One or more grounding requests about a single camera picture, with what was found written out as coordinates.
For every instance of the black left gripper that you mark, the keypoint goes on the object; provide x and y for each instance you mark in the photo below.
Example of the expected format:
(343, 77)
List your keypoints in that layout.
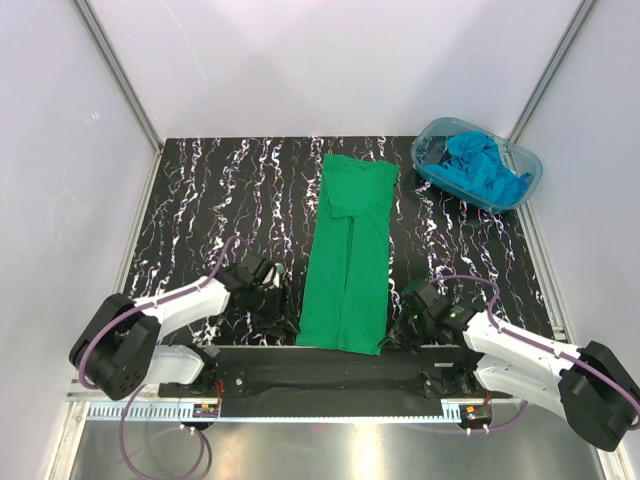
(282, 314)

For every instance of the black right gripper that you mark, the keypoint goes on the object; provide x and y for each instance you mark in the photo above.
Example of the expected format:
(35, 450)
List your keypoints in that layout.
(398, 335)

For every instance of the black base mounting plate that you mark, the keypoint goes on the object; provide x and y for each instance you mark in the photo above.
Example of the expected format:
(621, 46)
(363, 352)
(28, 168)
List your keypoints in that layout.
(396, 381)

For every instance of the clear blue plastic bin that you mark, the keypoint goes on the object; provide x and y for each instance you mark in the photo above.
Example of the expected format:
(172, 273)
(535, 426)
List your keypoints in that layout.
(428, 147)

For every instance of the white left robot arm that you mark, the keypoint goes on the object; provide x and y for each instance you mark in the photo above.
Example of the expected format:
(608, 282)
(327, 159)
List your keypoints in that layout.
(123, 347)

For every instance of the right aluminium corner post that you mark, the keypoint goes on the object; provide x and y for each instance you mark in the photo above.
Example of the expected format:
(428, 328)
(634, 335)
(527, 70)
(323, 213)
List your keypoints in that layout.
(561, 52)

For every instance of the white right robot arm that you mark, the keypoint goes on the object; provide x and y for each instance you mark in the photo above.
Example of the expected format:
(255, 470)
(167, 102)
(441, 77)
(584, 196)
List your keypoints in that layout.
(588, 387)

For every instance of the left aluminium corner post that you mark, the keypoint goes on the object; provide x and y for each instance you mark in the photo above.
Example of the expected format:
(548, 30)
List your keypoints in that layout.
(108, 54)

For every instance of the blue t shirt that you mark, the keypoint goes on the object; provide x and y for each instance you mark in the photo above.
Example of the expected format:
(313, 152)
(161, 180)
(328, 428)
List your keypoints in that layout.
(472, 168)

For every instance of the white slotted cable duct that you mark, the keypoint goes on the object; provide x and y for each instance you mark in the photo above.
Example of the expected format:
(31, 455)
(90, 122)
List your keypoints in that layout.
(439, 412)

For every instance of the green t shirt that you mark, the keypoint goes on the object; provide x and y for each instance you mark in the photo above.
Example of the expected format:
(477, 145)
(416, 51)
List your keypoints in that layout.
(345, 298)

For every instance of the aluminium corner post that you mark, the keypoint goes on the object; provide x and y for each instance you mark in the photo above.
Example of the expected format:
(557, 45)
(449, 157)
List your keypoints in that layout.
(561, 52)
(108, 54)

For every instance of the aluminium front frame rail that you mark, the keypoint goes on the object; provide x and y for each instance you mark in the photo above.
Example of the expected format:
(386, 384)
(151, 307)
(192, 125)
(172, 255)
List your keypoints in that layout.
(524, 444)

